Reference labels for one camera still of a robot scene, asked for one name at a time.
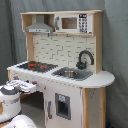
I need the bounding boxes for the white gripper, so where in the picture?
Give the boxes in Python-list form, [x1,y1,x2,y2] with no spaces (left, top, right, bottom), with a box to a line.
[7,80,36,94]

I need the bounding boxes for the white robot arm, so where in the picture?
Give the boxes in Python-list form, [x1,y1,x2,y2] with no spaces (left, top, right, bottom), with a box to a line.
[0,80,37,128]

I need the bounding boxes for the wooden toy kitchen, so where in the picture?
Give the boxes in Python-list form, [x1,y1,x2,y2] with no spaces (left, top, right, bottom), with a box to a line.
[8,10,115,128]

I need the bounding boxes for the black stovetop red burners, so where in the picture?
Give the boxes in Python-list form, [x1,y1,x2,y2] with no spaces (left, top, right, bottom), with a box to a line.
[20,61,56,72]

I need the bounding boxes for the white cabinet door with dispenser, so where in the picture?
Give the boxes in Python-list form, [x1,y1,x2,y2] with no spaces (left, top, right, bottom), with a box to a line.
[45,81,82,128]

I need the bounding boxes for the grey sink basin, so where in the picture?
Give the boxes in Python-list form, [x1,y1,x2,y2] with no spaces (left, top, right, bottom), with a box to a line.
[53,67,92,81]

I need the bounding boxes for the black faucet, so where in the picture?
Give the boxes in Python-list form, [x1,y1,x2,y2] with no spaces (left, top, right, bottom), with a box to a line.
[75,49,95,71]

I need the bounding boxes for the grey range hood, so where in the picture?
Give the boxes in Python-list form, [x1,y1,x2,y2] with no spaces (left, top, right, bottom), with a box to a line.
[25,14,54,34]

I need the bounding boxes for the toy microwave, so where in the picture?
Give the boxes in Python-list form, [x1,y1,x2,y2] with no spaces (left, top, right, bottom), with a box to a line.
[55,14,93,34]

